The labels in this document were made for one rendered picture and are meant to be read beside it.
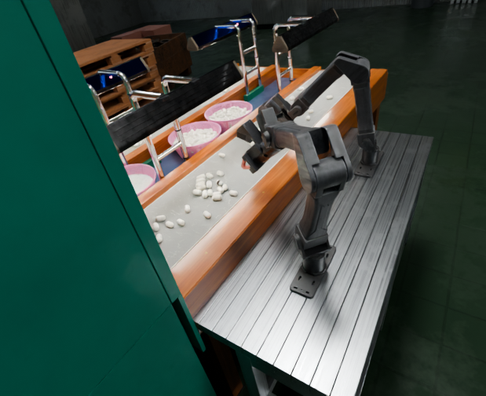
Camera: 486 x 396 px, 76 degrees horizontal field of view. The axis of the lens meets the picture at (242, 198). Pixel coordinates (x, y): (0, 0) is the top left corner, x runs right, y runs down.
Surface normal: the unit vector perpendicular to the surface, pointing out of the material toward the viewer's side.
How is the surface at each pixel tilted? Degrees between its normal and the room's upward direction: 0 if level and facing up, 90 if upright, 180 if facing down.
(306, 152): 46
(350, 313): 0
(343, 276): 0
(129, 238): 90
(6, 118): 90
